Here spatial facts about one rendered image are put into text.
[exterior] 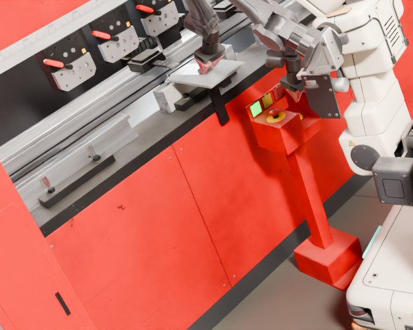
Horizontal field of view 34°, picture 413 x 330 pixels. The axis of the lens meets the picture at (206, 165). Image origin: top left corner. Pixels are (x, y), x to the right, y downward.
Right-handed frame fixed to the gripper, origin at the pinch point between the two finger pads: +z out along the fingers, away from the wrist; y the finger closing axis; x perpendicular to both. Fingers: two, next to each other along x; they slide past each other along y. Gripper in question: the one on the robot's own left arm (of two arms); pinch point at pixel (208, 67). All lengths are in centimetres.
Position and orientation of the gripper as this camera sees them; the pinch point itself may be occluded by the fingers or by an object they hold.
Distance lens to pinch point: 247.0
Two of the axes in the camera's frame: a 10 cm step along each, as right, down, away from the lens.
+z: -0.5, 6.0, 8.0
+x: 7.2, 5.7, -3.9
